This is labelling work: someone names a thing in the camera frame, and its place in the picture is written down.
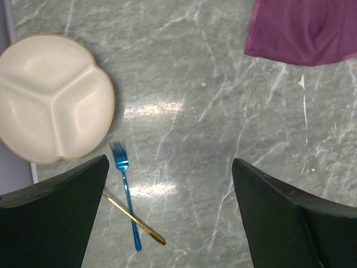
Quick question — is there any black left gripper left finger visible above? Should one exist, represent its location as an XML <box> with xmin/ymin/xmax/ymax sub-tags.
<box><xmin>1</xmin><ymin>155</ymin><xmax>109</xmax><ymax>267</ymax></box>

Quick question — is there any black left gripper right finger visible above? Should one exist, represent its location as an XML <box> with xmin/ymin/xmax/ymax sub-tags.
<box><xmin>232</xmin><ymin>159</ymin><xmax>356</xmax><ymax>267</ymax></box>

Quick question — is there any purple cloth napkin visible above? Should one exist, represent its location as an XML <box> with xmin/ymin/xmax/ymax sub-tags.
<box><xmin>244</xmin><ymin>0</ymin><xmax>356</xmax><ymax>66</ymax></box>

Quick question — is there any gold metal spoon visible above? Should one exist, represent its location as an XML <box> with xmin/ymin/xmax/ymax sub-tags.
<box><xmin>102</xmin><ymin>193</ymin><xmax>166</xmax><ymax>246</ymax></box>

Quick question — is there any blue metal fork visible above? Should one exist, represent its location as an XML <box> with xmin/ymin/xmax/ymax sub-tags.
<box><xmin>110</xmin><ymin>142</ymin><xmax>142</xmax><ymax>252</ymax></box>

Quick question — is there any cream divided ceramic plate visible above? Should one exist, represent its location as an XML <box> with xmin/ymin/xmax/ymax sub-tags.
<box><xmin>1</xmin><ymin>34</ymin><xmax>115</xmax><ymax>164</ymax></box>

